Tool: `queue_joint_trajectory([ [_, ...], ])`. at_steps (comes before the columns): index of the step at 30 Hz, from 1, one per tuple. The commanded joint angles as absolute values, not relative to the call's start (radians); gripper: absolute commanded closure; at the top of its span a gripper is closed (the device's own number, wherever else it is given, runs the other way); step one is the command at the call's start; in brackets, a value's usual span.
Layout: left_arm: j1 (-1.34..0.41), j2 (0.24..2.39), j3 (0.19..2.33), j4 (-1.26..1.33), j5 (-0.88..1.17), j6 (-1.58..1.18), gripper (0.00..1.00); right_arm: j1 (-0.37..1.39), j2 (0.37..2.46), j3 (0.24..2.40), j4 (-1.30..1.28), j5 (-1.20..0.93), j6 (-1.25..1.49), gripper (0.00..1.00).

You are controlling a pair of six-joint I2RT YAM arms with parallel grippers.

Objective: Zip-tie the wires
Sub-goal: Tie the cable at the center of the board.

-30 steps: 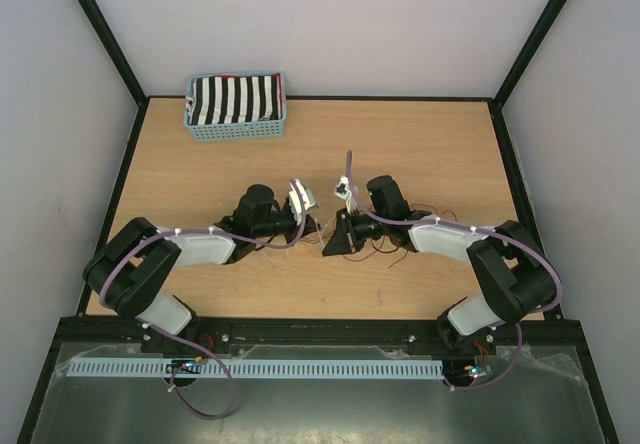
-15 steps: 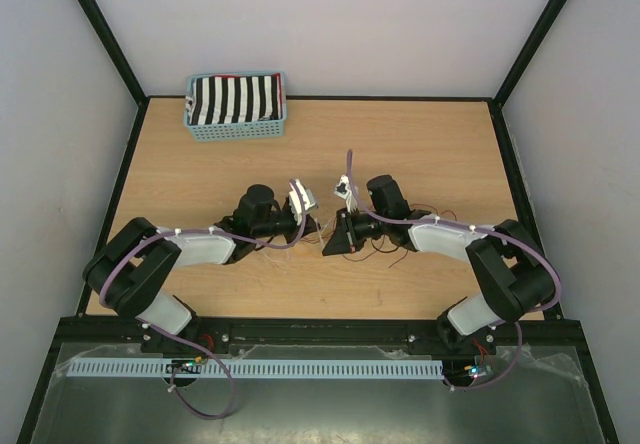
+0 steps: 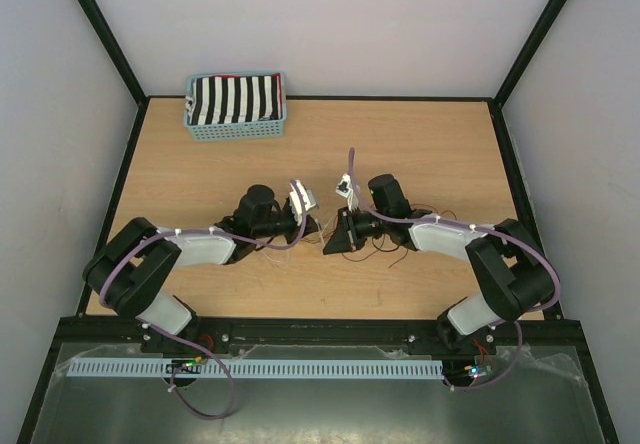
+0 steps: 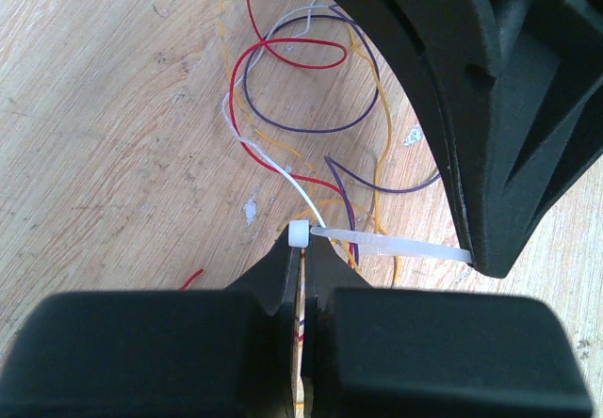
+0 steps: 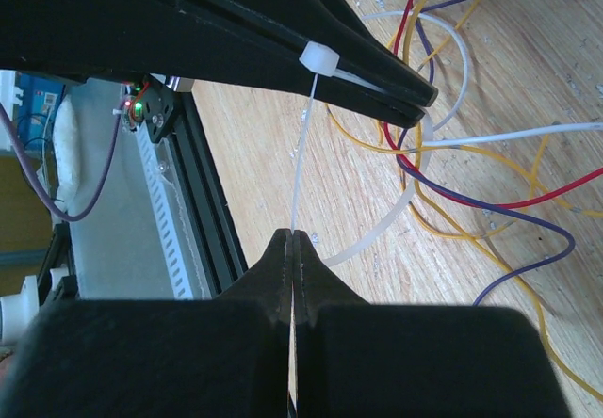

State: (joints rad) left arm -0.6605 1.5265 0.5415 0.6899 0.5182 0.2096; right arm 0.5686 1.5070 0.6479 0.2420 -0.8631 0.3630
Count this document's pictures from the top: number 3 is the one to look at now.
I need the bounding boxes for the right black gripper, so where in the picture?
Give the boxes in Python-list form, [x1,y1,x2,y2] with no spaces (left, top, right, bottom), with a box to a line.
[323,204,390,255]

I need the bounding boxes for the white zip tie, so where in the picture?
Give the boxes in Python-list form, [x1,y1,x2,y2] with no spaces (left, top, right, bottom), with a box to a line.
[314,218,332,246]

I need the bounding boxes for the dark purple wire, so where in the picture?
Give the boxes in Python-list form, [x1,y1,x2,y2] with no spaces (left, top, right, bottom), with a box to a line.
[342,208,459,270]

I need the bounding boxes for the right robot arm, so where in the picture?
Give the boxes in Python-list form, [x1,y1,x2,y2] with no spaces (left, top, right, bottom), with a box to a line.
[323,174,559,353]

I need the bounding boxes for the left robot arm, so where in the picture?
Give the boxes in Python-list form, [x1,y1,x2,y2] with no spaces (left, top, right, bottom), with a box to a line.
[83,180,318,352]

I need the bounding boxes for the light blue plastic basket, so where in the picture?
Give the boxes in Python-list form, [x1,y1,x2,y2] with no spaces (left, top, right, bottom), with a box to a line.
[183,71,287,142]

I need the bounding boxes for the black white striped cloth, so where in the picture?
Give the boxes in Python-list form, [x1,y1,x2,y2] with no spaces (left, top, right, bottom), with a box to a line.
[185,73,285,127]

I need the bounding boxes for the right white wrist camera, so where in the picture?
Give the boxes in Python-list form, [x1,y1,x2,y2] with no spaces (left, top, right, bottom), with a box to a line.
[335,173,360,211]

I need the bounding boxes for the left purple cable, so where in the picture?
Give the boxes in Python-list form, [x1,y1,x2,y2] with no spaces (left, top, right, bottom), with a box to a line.
[98,179,307,420]

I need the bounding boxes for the purple cable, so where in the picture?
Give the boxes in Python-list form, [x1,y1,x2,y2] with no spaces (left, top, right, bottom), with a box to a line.
[98,179,307,420]
[347,146,562,390]

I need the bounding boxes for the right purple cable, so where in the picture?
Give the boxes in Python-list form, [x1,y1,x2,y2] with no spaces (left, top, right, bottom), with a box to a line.
[347,146,562,390]

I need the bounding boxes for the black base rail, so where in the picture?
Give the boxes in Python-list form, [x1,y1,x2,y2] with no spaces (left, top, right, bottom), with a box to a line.
[54,316,496,360]

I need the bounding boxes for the light blue slotted cable duct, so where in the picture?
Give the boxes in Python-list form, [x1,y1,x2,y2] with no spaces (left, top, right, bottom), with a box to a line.
[65,358,443,380]

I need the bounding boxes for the black enclosure frame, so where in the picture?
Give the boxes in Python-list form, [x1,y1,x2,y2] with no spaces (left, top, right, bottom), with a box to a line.
[17,0,619,443]

